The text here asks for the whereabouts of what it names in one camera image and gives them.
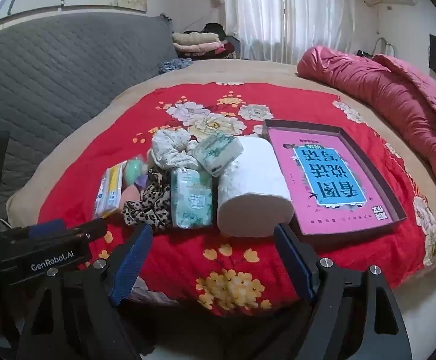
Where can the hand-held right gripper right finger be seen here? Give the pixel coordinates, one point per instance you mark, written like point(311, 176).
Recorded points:
point(293, 266)

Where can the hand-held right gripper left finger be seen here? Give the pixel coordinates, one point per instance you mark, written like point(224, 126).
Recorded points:
point(131, 264)

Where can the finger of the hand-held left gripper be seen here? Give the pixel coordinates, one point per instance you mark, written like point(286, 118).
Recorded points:
point(49, 228)

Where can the leopard print scrunchie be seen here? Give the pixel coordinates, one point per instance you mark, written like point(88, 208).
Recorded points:
point(150, 202)

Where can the peach makeup sponge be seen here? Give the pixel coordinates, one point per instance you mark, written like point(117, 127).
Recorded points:
point(129, 197)

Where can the white yellow packet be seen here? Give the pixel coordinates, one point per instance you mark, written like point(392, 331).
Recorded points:
point(109, 191)

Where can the white toilet paper roll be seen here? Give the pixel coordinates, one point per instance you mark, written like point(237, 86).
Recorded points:
point(251, 180)

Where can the white floral scrunchie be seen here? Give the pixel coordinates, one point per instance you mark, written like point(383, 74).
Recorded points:
point(169, 150)

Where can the brown shallow box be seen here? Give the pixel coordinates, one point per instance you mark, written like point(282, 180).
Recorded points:
point(300, 126)

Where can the pink book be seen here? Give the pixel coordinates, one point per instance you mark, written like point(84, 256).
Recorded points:
point(309, 217)

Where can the red floral blanket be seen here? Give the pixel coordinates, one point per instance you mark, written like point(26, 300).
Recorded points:
point(188, 242)

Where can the purple makeup sponge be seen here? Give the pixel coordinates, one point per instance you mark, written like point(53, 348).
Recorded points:
point(141, 184)

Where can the green white tissue pack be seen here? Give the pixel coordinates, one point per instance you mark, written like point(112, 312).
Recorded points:
point(218, 153)
point(191, 198)

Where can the mint green makeup sponge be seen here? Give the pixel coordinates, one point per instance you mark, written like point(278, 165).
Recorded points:
point(135, 170)

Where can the grey quilted headboard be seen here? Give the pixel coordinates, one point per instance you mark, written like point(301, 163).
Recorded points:
point(52, 82)

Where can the pink quilt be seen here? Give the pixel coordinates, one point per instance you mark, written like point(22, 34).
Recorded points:
point(390, 93)

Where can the beige bed sheet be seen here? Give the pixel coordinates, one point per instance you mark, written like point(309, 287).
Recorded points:
point(240, 71)

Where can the blue knitted cloth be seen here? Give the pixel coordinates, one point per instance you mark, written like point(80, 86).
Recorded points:
point(174, 66)

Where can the pink folded clothes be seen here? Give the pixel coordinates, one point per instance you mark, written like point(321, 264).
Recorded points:
point(199, 47)

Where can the dark red folded clothes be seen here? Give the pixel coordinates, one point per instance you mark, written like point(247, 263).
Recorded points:
point(230, 47)

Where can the black clothes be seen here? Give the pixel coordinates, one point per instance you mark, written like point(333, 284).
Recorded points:
point(214, 30)

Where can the white curtain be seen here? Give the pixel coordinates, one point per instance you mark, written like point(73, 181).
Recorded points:
point(278, 15)

